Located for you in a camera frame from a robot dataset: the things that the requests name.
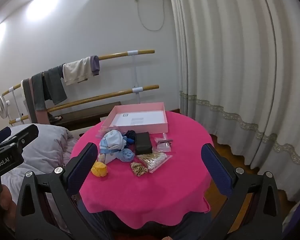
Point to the thin white barre post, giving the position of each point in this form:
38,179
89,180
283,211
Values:
15,105

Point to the high wooden barre rail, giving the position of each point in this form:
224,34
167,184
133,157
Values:
115,55

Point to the purple grey cloth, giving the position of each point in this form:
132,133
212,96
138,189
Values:
298,220

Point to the cream sock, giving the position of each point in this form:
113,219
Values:
153,161

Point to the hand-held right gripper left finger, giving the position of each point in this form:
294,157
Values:
82,166

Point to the grey pink quilt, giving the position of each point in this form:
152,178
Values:
42,145

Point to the pink and grey cloth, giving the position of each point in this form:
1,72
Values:
30,105

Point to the purple garment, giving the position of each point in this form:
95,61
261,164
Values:
95,65

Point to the yellow cloth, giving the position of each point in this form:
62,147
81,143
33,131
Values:
99,169

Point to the clear plastic bag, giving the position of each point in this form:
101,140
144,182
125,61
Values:
103,131

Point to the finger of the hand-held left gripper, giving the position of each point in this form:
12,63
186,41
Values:
1,133
26,133

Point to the low white brown cabinet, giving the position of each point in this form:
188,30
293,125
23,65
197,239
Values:
90,112

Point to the dark grey towel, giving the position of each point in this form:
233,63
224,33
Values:
55,85

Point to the person's left hand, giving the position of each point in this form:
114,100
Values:
8,201

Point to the low wooden barre rail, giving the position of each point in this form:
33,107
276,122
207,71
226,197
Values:
102,97

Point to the clear bag of hair clips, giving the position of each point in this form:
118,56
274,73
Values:
163,145

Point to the pink box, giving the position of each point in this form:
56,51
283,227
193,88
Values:
110,123

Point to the white fan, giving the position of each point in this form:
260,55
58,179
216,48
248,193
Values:
1,106

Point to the white paper sheet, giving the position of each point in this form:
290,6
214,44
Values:
140,118

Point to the blue towel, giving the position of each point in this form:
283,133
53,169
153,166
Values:
126,155

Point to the white embroidered curtain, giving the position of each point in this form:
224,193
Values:
227,55

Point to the leopard print scrunchie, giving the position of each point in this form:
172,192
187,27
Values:
139,169

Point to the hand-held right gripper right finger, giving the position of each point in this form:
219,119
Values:
217,170

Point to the light blue printed cloth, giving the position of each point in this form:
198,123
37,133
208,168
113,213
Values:
112,141

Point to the dark blue scrunchie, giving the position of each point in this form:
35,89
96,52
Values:
131,136

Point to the cream cloth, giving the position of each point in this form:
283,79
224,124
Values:
76,71

